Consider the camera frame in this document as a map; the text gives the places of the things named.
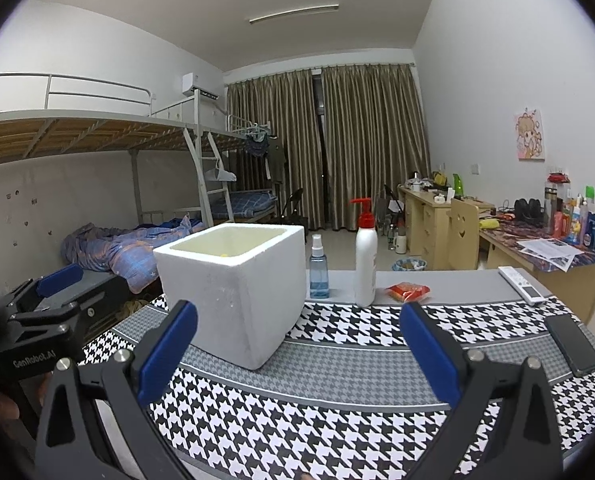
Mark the brown curtain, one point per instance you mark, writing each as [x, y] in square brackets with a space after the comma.
[277, 150]
[377, 145]

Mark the white clothes hanger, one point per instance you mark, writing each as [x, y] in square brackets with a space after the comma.
[222, 175]

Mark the cartoon wall poster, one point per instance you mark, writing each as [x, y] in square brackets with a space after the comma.
[530, 134]

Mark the white foam box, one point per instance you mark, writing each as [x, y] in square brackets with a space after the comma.
[227, 300]

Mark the wooden desk with drawers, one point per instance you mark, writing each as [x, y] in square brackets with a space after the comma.
[427, 230]

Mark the yellow cloth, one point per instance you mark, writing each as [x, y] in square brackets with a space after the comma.
[490, 224]

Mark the blue plaid quilt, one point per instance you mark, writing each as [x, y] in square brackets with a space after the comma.
[117, 250]

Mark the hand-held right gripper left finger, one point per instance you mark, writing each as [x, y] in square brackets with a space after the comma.
[170, 355]

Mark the thermos with red lid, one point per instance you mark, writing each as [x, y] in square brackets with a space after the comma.
[550, 200]

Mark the houndstooth table mat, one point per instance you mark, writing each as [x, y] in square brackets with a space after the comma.
[327, 400]

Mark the black folding chair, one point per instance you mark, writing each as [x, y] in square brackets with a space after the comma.
[292, 207]

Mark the row of toiletry bottles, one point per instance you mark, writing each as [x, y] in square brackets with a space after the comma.
[592, 230]

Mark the printed paper sheets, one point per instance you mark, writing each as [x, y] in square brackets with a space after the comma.
[550, 252]

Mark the white air conditioner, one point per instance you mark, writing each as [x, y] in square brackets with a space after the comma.
[197, 84]

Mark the dark hanging clothes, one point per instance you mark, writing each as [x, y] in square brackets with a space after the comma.
[267, 160]

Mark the white remote control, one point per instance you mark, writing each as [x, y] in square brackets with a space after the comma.
[522, 286]

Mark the wooden desk with patterned cover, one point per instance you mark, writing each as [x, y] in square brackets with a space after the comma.
[572, 285]

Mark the white metal ladder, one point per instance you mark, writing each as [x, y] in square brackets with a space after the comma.
[220, 195]

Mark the white metal bunk bed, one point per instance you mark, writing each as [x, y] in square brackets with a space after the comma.
[250, 202]
[77, 120]

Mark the green plastic item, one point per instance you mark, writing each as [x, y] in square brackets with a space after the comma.
[458, 185]

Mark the red snack packet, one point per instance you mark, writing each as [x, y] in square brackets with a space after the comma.
[407, 292]

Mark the black headphones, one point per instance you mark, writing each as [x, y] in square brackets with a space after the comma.
[527, 210]

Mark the blue waste bin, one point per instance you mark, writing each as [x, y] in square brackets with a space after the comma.
[410, 264]

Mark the ceiling tube light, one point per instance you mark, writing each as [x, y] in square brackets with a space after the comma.
[295, 13]

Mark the blue spray bottle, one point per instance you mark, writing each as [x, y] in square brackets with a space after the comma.
[319, 280]

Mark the black smartphone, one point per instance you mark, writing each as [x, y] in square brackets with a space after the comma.
[572, 345]

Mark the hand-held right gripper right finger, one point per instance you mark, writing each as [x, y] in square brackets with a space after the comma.
[427, 355]

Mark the white lotion pump bottle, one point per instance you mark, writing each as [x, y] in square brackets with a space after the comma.
[365, 265]

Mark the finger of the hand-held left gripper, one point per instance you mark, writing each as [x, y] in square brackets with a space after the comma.
[59, 280]
[102, 305]

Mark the wooden chair with smiley face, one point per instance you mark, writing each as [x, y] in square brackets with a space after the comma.
[465, 235]

